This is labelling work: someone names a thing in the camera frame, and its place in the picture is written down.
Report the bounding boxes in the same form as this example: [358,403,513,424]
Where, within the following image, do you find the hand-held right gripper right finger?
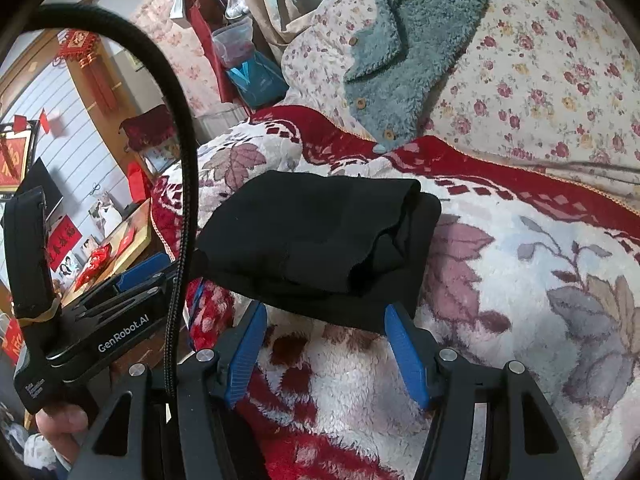
[384,304,583,480]

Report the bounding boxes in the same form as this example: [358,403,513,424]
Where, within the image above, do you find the red gift bag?
[126,160,152,205]

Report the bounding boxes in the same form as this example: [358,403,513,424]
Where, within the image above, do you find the black pants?
[195,170,443,336]

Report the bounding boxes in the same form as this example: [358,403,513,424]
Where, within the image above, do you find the red knot wall decoration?
[59,30,118,113]

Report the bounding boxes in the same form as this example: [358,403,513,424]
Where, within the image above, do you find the red framed wall picture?
[0,120,41,193]

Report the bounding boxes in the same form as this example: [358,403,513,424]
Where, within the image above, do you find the red hanging cloth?
[184,0,228,103]

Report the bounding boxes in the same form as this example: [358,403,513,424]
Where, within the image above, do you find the black television screen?
[19,157,65,223]

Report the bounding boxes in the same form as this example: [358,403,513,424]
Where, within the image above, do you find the wooden side table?
[59,199,155,307]

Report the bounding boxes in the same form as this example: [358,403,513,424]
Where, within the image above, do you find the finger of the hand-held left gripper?
[112,252,174,294]
[72,275,174,322]

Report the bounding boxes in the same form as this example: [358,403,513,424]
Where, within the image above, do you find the blue bag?
[226,52,289,111]

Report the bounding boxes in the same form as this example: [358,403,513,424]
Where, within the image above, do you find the person's left hand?
[37,404,92,467]

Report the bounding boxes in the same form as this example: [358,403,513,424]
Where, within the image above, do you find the black braided cable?
[0,4,200,397]

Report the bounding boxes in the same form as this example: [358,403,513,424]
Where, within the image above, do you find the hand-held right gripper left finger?
[67,300,271,480]

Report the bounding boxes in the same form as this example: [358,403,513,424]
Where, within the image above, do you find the red floral plush blanket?
[150,105,640,480]

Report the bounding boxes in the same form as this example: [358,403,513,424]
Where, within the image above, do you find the beige curtain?
[220,0,323,58]

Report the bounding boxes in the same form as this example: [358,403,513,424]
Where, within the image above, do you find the clear plastic bag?
[211,16,257,70]

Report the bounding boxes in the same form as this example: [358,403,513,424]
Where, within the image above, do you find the blue lanyard strap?
[187,280,207,343]

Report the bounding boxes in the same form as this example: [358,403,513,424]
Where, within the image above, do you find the teal fleece jacket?
[342,0,501,156]

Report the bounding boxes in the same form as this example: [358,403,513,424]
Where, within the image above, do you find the cream floral quilt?
[280,0,640,191]

